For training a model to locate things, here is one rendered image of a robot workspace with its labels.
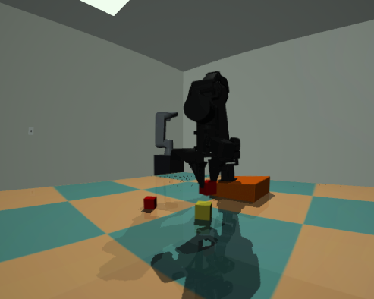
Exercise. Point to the olive yellow cube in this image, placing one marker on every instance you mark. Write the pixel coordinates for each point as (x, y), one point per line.
(203, 210)

